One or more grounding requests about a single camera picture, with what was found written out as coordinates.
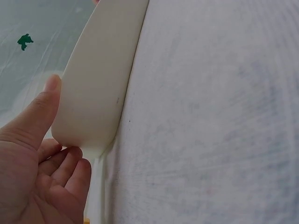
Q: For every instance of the person's left thumb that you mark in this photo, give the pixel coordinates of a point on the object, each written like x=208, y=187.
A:
x=44, y=107

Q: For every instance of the person's right hand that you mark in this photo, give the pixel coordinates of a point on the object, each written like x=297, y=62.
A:
x=96, y=1

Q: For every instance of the person's right fingers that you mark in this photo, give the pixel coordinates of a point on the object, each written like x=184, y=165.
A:
x=96, y=1

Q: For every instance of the person's left hand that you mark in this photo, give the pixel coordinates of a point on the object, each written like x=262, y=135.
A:
x=28, y=177

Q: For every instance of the white ceramic plate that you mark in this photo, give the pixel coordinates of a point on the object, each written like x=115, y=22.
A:
x=98, y=88

